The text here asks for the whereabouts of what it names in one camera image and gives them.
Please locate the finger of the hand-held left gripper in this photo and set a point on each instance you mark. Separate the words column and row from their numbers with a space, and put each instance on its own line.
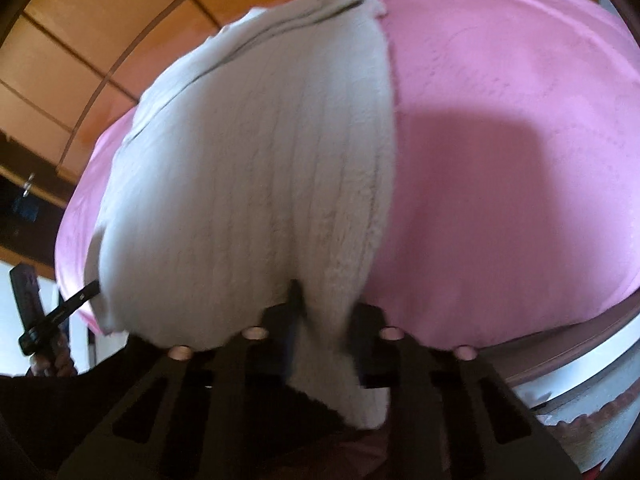
column 25, row 292
column 55, row 316

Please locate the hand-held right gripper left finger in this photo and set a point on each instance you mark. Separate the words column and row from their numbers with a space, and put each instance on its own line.
column 292, row 345

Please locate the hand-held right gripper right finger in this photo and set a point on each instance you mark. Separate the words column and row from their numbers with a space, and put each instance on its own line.
column 356, row 355

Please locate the white cloth with scalloped trim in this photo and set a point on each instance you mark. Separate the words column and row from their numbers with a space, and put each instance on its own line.
column 600, row 385

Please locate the person's left hand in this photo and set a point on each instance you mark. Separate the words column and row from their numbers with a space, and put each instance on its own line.
column 52, row 360

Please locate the dark wooden cabinet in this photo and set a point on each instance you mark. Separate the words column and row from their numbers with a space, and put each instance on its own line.
column 30, row 230

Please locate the brown bed frame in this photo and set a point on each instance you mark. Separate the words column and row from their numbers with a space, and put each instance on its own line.
column 575, row 346

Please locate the wooden headboard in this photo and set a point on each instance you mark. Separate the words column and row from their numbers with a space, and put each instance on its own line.
column 100, row 60

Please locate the white knit sweater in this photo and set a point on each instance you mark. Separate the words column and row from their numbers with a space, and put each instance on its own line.
column 240, row 185

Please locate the pink bed sheet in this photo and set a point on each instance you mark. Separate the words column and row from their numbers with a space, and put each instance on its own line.
column 500, row 160

